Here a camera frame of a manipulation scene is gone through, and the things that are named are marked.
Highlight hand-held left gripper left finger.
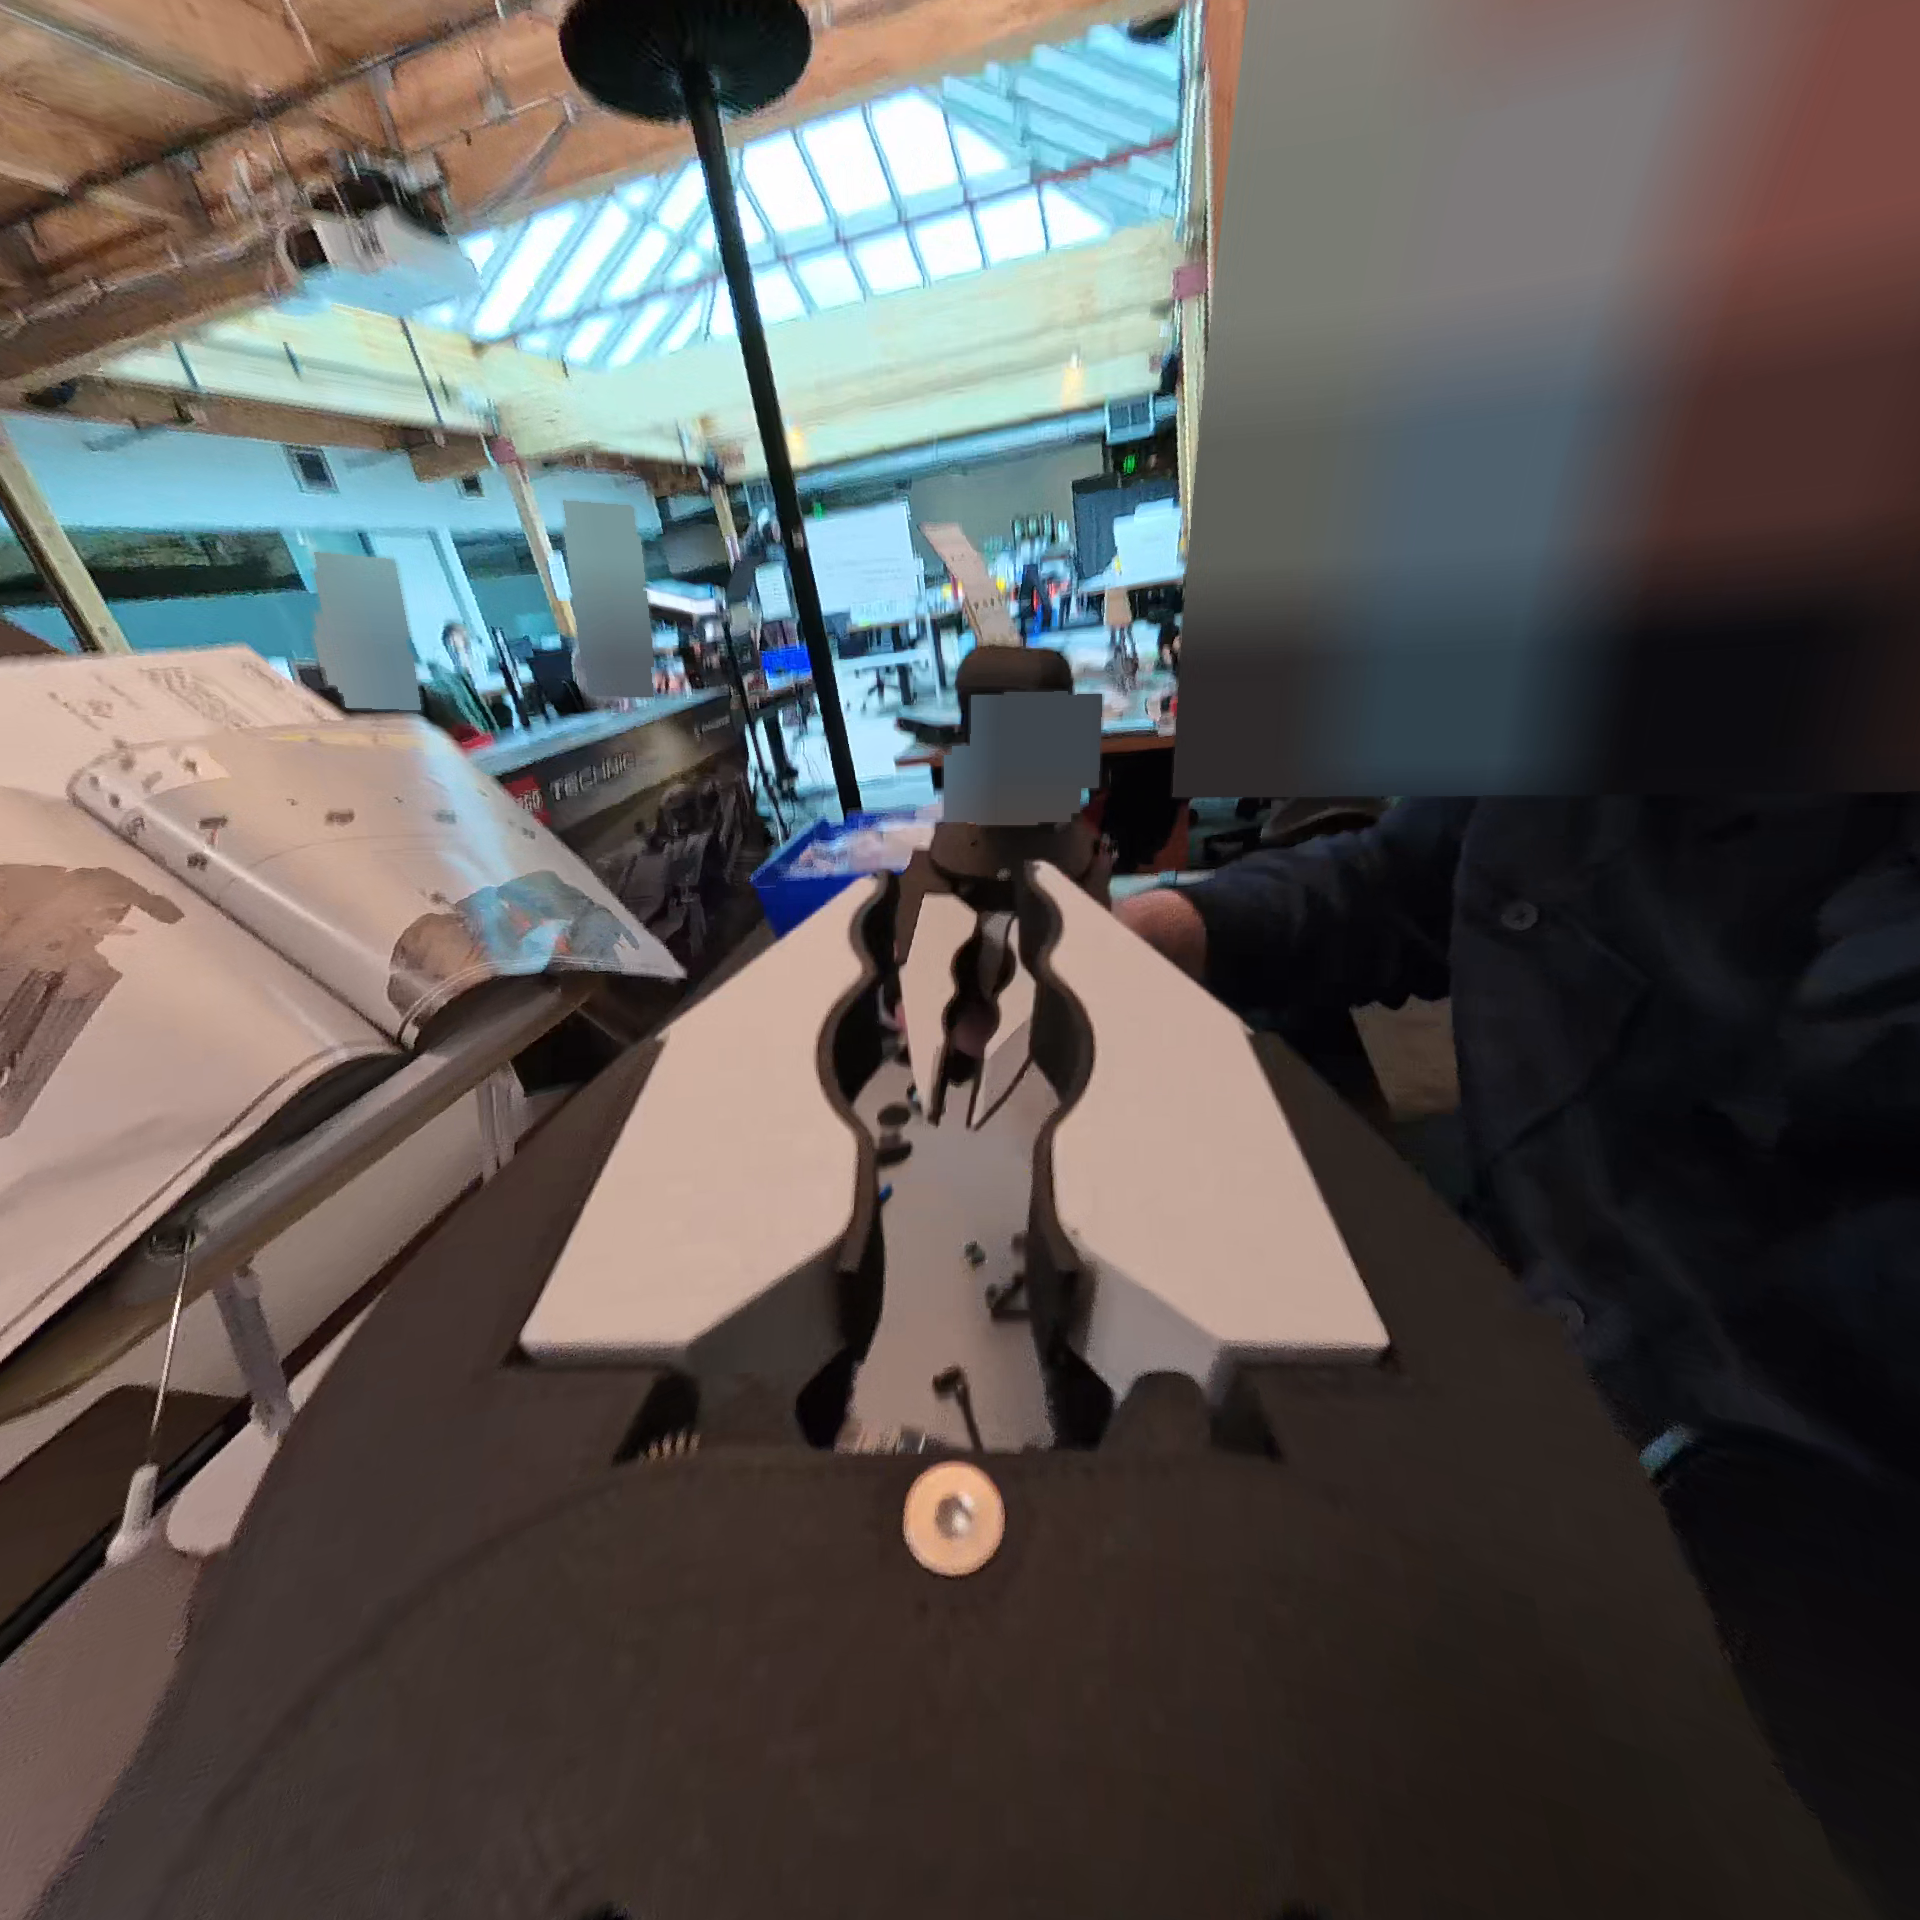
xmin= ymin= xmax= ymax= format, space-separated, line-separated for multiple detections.
xmin=516 ymin=873 xmax=902 ymax=1449

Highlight person's right forearm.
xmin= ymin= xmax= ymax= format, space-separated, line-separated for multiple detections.
xmin=1183 ymin=832 xmax=1478 ymax=1058

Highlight whiteboard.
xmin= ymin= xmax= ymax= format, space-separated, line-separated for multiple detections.
xmin=803 ymin=503 xmax=925 ymax=632

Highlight large printed task sheet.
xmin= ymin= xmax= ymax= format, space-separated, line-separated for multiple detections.
xmin=0 ymin=644 xmax=344 ymax=797

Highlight black ribbed round pole head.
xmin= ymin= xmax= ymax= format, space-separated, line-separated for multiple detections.
xmin=558 ymin=0 xmax=815 ymax=126

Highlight dark lego set box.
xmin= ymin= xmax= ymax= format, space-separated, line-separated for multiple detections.
xmin=471 ymin=689 xmax=784 ymax=984

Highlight person's right hand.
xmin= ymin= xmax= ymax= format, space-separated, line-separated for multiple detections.
xmin=1114 ymin=884 xmax=1212 ymax=984

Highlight cluttered background workbench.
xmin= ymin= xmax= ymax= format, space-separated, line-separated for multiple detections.
xmin=838 ymin=509 xmax=1186 ymax=758

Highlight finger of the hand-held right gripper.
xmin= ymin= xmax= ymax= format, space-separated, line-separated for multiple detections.
xmin=896 ymin=896 xmax=981 ymax=1127
xmin=960 ymin=900 xmax=1045 ymax=1129

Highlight thick lego instruction booklet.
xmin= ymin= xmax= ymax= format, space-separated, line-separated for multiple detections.
xmin=0 ymin=710 xmax=687 ymax=1359

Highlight scattered loose lego pieces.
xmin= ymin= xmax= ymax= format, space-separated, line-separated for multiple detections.
xmin=861 ymin=1036 xmax=1052 ymax=1442

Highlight white ceiling box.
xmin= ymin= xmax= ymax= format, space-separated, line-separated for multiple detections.
xmin=282 ymin=201 xmax=485 ymax=320

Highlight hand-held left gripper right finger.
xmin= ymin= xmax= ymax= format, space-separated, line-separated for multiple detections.
xmin=1020 ymin=861 xmax=1395 ymax=1449

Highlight black stand pole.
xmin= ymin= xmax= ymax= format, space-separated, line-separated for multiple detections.
xmin=682 ymin=65 xmax=866 ymax=817

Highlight blue plastic bin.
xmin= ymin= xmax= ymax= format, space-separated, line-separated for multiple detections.
xmin=748 ymin=809 xmax=943 ymax=943

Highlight person's dark clothing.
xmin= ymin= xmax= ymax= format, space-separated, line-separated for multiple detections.
xmin=1259 ymin=794 xmax=1920 ymax=1892

